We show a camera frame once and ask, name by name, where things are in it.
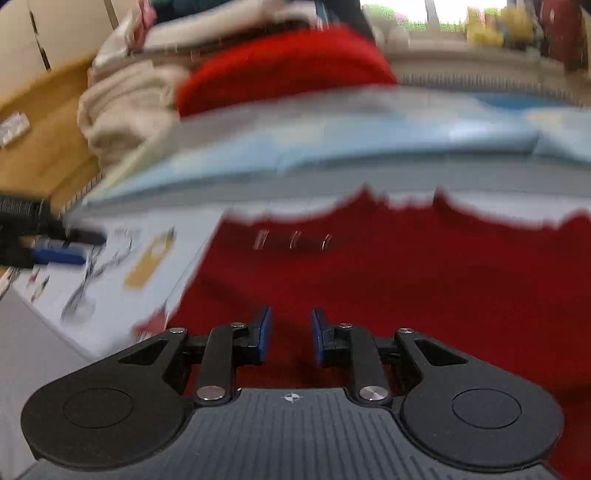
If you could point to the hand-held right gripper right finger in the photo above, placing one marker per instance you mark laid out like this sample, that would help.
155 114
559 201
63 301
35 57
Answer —
319 339

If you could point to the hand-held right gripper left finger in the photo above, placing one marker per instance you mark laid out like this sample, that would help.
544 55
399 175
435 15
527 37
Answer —
264 334

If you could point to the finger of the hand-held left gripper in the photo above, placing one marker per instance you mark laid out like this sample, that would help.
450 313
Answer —
57 256
83 236

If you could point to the dark red knitted sweater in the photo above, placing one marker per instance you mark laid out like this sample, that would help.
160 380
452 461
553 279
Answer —
415 286

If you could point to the small white object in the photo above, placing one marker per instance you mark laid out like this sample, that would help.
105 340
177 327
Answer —
14 129

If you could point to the grey printed bed sheet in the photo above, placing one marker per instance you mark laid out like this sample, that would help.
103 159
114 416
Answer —
194 230

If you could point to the cream folded quilt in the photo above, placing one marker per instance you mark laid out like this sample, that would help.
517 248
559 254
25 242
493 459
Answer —
124 106

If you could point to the light blue sheet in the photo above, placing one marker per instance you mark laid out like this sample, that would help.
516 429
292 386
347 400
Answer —
323 143

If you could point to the white navy-edged folded blanket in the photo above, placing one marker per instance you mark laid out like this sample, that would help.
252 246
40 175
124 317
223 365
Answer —
138 44

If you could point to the white wardrobe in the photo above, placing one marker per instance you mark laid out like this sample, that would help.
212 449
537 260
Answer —
60 27

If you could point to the red folded blanket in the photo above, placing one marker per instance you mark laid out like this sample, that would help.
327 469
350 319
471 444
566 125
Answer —
286 64

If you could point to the white pillow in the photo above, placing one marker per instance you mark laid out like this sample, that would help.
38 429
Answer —
244 21

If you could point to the window sill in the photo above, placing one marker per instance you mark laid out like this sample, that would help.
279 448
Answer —
461 50

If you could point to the dark teal shark plush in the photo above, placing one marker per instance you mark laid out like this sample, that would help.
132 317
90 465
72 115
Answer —
348 16

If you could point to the window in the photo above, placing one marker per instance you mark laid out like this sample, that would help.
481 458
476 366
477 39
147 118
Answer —
415 9

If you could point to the cream yellow plush toy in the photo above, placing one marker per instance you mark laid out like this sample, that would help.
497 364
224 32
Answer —
482 25

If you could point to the yellow round plush toy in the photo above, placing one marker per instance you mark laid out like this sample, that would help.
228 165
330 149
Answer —
519 21

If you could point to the dark red cushion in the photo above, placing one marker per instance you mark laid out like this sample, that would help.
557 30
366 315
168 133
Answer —
561 32

